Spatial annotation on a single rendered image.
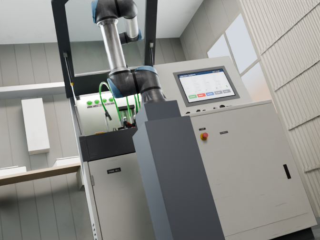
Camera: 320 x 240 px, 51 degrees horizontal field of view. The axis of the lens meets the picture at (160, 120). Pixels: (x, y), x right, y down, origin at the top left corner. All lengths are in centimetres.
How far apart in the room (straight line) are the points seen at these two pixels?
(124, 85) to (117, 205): 73
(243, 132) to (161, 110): 88
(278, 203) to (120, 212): 103
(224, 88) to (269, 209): 102
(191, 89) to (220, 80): 28
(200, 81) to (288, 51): 123
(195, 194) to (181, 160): 17
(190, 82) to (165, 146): 124
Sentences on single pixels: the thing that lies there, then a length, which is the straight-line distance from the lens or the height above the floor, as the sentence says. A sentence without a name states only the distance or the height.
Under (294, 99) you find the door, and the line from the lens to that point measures 366.
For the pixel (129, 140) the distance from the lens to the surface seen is 214.
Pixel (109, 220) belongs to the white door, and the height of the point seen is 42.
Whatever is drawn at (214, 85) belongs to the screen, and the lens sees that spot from 277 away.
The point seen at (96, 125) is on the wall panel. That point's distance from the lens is 272.
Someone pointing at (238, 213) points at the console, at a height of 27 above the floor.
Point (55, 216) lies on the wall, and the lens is 444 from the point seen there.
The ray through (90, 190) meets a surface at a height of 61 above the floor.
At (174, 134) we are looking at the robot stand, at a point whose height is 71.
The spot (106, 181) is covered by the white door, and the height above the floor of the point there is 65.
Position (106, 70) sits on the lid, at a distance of 276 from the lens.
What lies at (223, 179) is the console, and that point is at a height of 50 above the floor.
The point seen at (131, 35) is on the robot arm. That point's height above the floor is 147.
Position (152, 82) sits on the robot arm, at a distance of 174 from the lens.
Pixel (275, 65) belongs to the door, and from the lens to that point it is 383.
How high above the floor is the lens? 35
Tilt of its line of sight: 16 degrees up
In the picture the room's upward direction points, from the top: 15 degrees counter-clockwise
